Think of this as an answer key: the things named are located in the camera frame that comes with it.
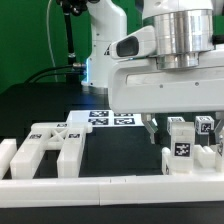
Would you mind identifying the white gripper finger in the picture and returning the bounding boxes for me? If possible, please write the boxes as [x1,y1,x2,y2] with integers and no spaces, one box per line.
[214,111,224,142]

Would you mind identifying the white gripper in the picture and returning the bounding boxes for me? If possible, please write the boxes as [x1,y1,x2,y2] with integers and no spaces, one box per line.
[108,26,224,144]

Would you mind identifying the white chair seat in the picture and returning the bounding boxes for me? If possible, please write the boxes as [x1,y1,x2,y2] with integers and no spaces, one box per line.
[161,145,216,175]

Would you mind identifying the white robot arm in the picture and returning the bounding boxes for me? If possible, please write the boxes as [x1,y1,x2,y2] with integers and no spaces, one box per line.
[83,0,224,133]

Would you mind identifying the white tagged cube right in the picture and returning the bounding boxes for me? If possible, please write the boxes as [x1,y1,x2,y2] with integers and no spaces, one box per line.
[195,116,214,135]

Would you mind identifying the white tagged cube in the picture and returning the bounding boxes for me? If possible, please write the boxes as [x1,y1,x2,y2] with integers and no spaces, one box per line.
[195,116,214,135]
[167,116,185,135]

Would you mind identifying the white tagged cube left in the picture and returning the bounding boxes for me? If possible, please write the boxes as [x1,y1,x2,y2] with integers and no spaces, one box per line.
[167,116,185,135]

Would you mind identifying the white tagged base sheet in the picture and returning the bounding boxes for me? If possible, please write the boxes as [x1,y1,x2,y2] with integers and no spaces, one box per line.
[67,110,143,127]

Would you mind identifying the white chair back frame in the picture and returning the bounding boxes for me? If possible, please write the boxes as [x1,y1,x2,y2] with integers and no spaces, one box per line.
[10,122,93,179]

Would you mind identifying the black cables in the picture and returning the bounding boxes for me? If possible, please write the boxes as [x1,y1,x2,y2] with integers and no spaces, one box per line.
[22,61,87,84]

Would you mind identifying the white U-shaped fence wall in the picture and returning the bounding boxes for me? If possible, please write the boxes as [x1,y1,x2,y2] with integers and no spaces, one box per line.
[0,139,224,208]

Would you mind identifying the white cable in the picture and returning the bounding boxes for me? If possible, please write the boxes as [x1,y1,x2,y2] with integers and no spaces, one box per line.
[45,0,58,83]

